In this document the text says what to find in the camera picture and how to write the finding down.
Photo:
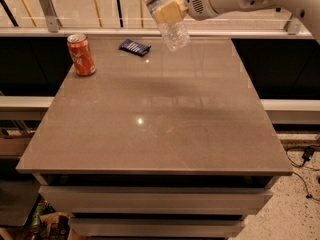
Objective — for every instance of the clear plastic water bottle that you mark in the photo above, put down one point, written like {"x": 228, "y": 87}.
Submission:
{"x": 175, "y": 35}

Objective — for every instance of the blue rxbar wrapper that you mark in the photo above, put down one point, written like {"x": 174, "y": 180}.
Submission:
{"x": 135, "y": 48}

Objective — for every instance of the grey drawer cabinet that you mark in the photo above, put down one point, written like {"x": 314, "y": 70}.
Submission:
{"x": 156, "y": 212}

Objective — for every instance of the orange soda can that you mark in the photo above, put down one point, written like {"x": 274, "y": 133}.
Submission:
{"x": 79, "y": 49}

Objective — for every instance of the left metal railing post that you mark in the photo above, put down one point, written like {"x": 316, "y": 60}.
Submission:
{"x": 52, "y": 21}

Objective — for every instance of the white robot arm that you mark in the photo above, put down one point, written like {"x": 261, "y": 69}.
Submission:
{"x": 307, "y": 11}

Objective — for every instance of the metal railing post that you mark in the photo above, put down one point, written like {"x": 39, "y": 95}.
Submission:
{"x": 293, "y": 25}
{"x": 52, "y": 21}

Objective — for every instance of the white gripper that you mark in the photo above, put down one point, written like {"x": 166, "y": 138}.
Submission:
{"x": 197, "y": 3}

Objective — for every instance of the right metal railing post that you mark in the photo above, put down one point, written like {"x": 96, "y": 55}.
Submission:
{"x": 293, "y": 25}

